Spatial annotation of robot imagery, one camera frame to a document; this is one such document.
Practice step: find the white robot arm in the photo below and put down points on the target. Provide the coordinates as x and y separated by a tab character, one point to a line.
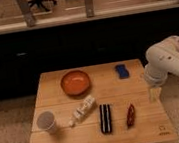
162	59

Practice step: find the wooden table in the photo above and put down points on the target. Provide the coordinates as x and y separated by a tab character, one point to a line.
136	116

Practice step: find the middle grey metal post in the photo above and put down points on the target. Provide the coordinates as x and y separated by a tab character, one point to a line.
89	8

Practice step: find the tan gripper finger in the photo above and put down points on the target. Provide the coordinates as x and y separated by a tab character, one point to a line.
154	94

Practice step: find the left grey metal post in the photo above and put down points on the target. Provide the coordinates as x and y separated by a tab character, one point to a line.
27	14

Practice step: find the orange ceramic bowl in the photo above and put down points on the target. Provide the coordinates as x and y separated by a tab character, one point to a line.
75	82

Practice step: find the white paper cup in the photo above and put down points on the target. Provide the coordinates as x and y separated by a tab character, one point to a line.
46	121

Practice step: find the blue sponge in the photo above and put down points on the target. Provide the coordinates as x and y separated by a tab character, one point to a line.
123	72

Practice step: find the left black office chair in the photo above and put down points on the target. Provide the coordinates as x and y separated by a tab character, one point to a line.
40	4

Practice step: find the white plastic bottle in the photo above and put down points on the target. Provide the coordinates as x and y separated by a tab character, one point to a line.
82	110

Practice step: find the grey metal post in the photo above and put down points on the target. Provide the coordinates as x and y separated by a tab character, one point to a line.
27	14
89	8

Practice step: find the black white striped case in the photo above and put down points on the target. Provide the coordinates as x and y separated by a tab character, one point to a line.
105	119

